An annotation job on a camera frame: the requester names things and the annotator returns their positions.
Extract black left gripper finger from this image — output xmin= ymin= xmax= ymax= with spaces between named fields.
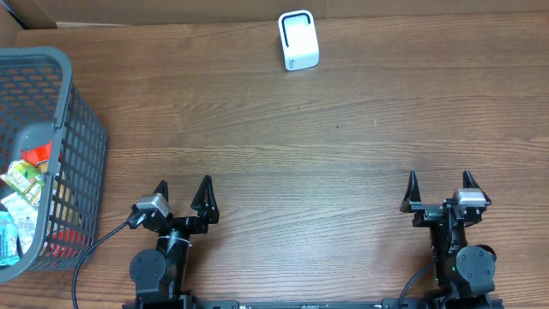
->
xmin=190 ymin=175 xmax=220 ymax=224
xmin=154 ymin=180 xmax=169 ymax=203

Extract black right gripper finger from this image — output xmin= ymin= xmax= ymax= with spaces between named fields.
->
xmin=462 ymin=169 xmax=492 ymax=206
xmin=400 ymin=170 xmax=421 ymax=213

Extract orange spaghetti pack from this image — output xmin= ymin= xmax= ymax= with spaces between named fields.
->
xmin=21 ymin=141 xmax=52 ymax=173

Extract white tube gold cap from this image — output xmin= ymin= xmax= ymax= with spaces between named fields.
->
xmin=1 ymin=192 xmax=38 ymax=254

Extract green snack pouch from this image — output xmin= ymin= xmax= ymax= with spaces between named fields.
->
xmin=1 ymin=160 xmax=45 ymax=208

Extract teal tissue wipes pack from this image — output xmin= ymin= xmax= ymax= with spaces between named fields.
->
xmin=0 ymin=211 xmax=20 ymax=267

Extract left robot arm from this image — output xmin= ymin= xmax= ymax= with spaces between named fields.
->
xmin=126 ymin=175 xmax=220 ymax=308

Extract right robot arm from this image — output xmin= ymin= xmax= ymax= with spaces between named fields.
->
xmin=400 ymin=170 xmax=497 ymax=308

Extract white barcode scanner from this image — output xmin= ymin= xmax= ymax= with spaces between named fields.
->
xmin=278 ymin=9 xmax=320 ymax=71

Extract grey plastic mesh basket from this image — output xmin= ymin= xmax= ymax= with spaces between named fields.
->
xmin=1 ymin=46 xmax=109 ymax=282

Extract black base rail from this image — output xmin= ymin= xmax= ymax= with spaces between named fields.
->
xmin=122 ymin=295 xmax=505 ymax=309

